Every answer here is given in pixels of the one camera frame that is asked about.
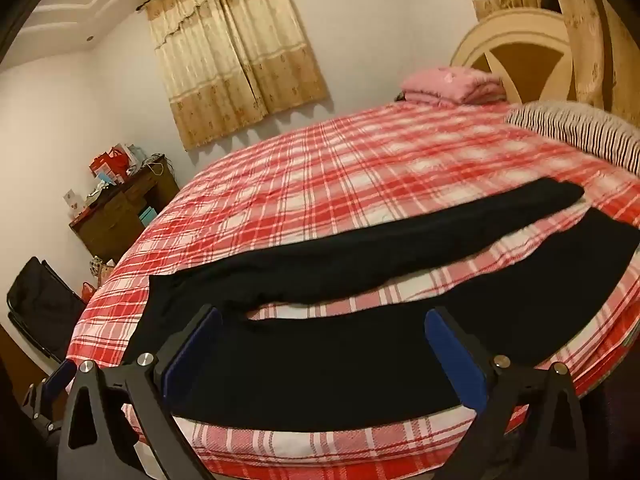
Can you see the teal box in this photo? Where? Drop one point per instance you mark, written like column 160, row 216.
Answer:
column 148, row 215

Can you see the striped pillow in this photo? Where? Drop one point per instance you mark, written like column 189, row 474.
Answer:
column 575, row 127

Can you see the beige floral drape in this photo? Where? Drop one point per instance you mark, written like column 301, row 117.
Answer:
column 575, row 20

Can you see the black pants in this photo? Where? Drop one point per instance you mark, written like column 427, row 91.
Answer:
column 350, row 360

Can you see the red gift bags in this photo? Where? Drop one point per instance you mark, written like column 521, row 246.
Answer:
column 110, row 162

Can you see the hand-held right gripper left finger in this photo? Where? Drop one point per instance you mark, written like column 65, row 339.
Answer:
column 192, row 352

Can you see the red plaid blanket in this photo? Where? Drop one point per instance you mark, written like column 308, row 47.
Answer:
column 325, row 170

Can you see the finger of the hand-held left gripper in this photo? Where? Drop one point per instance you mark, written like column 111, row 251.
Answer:
column 59, row 379

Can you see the black folding chair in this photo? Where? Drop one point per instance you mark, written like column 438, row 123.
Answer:
column 40, row 305

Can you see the beige patterned window curtain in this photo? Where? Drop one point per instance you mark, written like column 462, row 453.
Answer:
column 235, row 60

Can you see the cream and brown headboard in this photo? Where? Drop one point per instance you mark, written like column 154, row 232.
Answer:
column 532, row 67

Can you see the dark wooden desk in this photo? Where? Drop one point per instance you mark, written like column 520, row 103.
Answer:
column 115, row 220

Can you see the white card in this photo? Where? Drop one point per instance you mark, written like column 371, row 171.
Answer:
column 73, row 202

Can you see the pink folded blanket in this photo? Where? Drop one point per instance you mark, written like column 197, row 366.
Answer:
column 450, row 85

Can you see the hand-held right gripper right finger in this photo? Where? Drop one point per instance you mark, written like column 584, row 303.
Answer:
column 455, row 360

